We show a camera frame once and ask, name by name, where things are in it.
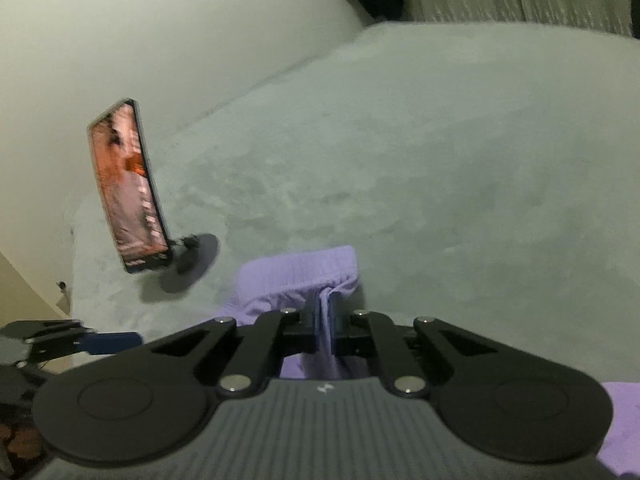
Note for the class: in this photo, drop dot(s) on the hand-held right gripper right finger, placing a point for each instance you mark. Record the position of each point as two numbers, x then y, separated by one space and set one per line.
340 332

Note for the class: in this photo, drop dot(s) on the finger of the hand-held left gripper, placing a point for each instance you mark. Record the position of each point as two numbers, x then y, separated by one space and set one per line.
115 342

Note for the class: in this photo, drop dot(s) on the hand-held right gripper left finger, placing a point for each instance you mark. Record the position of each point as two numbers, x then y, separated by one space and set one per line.
312 330

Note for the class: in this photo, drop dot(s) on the purple garment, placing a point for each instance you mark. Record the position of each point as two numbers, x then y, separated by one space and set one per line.
290 270

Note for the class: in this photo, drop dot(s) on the round-based phone stand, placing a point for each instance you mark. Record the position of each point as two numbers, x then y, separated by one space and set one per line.
200 260

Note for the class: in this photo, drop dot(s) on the smartphone with lit screen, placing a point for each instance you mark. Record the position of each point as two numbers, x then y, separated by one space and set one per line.
127 185

